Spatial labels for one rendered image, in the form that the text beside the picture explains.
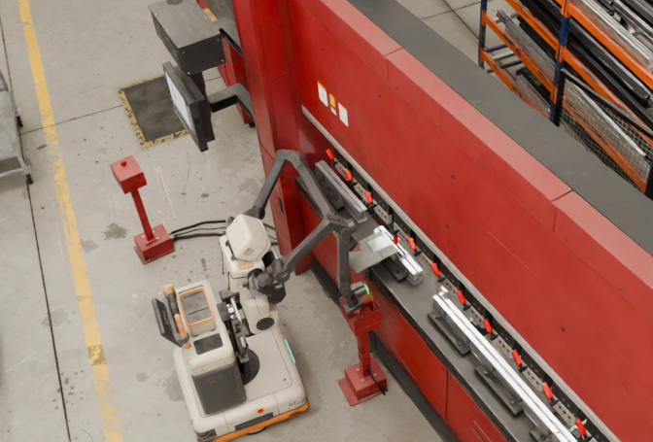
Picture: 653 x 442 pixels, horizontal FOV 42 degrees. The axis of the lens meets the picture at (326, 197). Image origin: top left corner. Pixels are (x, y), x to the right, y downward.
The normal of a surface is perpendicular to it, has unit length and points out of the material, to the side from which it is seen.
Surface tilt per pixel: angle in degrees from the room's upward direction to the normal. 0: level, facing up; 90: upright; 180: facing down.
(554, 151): 0
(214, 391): 90
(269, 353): 0
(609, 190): 0
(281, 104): 90
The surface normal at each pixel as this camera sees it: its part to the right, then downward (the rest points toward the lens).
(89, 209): -0.08, -0.70
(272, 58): 0.50, 0.58
